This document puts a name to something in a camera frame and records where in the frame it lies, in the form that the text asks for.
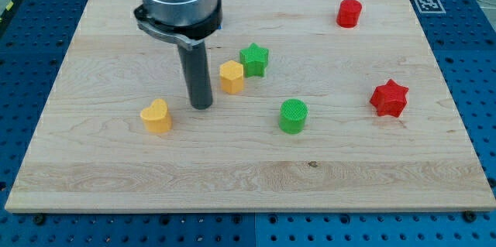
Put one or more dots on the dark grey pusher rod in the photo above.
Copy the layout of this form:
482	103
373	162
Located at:
194	63

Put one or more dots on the yellow hexagon block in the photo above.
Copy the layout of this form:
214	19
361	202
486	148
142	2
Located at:
232	77

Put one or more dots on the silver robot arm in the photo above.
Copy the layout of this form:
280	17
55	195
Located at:
185	23

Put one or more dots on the green star block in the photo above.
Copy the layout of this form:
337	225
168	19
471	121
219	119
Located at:
254	59

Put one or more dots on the red star block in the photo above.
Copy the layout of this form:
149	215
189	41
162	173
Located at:
389	99

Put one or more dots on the yellow heart block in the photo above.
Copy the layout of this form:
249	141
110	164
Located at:
156	117

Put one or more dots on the green cylinder block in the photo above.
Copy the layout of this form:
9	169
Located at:
293	114

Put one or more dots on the wooden board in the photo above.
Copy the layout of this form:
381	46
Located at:
91	153

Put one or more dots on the red cylinder block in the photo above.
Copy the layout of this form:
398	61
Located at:
349	13

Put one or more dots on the black board clamp screw left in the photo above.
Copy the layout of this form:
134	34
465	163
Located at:
39	219

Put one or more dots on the black board clamp screw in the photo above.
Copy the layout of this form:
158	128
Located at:
39	219
469	216

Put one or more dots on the white fiducial marker tag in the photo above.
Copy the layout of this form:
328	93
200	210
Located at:
430	6

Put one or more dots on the black board clamp screw right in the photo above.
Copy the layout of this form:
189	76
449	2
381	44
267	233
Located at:
469	216

